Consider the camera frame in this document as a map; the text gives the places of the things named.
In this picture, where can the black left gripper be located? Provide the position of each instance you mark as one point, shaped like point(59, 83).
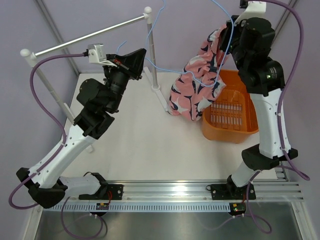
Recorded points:
point(129, 64)

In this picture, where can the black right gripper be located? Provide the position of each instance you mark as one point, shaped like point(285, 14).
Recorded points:
point(228, 34)

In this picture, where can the light blue wire hanger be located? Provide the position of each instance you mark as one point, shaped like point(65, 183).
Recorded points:
point(152, 32)

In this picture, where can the pink patterned shorts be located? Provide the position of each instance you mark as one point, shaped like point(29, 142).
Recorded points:
point(187, 97)

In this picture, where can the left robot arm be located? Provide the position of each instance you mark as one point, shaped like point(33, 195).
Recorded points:
point(100, 101)

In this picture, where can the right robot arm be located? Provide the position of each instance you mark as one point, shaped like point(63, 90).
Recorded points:
point(264, 81)

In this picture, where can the orange plastic basket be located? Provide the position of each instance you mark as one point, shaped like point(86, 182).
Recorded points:
point(232, 117)

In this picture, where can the white and silver clothes rack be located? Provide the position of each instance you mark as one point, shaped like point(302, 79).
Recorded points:
point(32, 59)

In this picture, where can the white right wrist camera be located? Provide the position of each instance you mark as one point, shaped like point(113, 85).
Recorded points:
point(252, 9)

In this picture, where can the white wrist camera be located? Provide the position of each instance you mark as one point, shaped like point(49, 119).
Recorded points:
point(96, 55)
point(252, 9)

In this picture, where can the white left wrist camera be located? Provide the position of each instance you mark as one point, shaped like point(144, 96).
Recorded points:
point(96, 55)

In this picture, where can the black left mount plate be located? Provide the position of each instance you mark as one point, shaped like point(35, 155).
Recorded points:
point(113, 191)

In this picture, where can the black mount plate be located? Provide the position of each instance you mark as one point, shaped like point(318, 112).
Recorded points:
point(218, 191)
point(113, 191)

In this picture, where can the white slotted cable duct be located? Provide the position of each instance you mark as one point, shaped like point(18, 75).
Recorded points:
point(144, 207)

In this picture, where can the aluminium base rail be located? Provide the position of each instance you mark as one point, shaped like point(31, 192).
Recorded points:
point(266, 190)

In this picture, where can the black right mount plate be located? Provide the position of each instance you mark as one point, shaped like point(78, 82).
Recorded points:
point(218, 191)

